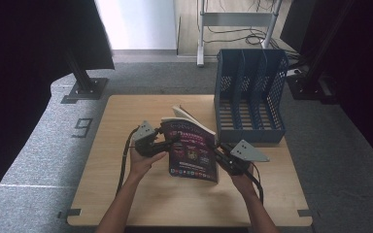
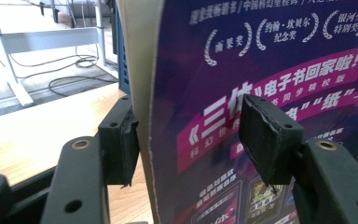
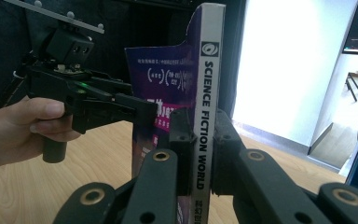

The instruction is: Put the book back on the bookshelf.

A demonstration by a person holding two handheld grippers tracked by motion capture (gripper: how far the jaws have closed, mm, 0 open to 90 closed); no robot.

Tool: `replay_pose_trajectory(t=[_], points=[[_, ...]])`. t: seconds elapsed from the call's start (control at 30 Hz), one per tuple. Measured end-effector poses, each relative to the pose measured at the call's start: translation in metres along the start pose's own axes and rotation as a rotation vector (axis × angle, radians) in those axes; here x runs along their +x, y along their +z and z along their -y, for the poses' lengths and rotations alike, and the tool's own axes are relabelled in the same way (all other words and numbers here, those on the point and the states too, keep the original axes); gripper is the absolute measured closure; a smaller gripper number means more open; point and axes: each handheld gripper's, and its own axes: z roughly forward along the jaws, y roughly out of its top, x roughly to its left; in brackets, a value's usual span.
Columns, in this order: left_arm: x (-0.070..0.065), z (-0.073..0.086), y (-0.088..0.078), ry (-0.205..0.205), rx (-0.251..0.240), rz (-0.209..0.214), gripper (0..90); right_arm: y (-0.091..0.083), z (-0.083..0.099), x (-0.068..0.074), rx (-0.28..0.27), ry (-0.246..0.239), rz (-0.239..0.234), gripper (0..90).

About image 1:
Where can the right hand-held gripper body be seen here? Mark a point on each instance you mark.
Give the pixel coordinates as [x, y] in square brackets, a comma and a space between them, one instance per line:
[239, 155]

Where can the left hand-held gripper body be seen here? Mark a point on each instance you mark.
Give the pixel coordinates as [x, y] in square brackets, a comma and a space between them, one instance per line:
[145, 142]

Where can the purple paperback book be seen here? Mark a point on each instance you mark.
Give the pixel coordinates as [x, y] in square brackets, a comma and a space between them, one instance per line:
[191, 152]

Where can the blue plastic file rack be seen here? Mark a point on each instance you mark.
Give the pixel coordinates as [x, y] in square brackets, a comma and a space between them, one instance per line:
[249, 97]

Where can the person's left hand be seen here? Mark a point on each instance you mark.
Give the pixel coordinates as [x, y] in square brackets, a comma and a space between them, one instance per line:
[142, 163]

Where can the person's right hand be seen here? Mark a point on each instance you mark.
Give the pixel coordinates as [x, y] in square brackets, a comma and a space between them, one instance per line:
[244, 183]

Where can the black metal stand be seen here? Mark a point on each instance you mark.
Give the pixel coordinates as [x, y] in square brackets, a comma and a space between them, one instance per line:
[85, 89]
[304, 89]

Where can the dark tape strip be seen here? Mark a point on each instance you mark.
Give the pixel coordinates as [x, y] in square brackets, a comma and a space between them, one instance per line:
[73, 212]
[306, 213]

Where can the white power strip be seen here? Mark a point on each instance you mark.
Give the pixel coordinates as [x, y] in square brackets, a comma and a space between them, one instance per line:
[293, 72]

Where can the white metal stand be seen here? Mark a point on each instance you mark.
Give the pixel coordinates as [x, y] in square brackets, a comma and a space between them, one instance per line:
[236, 18]

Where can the black curtain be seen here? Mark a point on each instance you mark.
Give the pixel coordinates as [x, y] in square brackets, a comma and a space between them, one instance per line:
[369, 81]
[19, 64]

